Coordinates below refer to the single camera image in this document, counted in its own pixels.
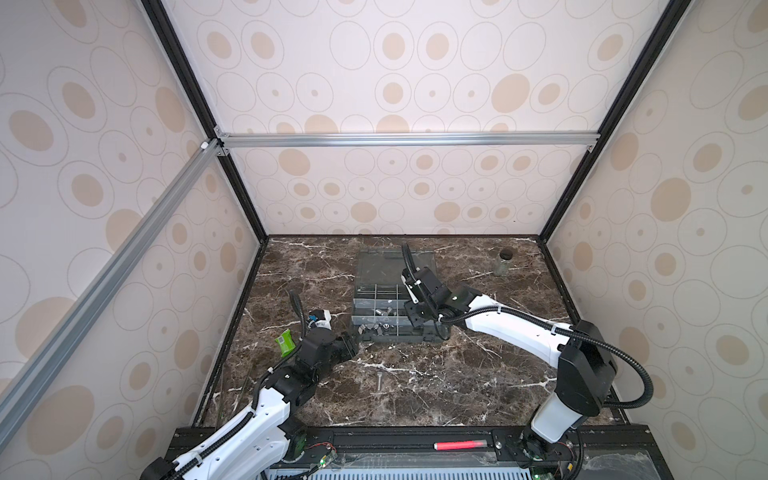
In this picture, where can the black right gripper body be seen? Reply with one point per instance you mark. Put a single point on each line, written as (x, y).
(417, 313)

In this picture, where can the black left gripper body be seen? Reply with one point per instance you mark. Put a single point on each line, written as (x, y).
(339, 350)

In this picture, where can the clear grey compartment organizer box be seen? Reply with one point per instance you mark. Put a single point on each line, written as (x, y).
(379, 313)

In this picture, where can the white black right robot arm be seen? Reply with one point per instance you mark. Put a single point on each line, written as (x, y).
(584, 362)

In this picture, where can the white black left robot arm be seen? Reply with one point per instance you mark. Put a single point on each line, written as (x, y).
(260, 434)

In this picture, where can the green packet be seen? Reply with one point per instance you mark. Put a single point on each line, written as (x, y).
(286, 343)

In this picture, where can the red marker pen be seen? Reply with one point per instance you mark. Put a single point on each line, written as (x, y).
(460, 445)

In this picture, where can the horizontal aluminium frame bar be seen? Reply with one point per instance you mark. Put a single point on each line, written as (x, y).
(428, 139)

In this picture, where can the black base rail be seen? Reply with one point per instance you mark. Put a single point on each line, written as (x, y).
(624, 451)

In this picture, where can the diagonal aluminium frame bar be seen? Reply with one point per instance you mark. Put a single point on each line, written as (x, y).
(47, 362)

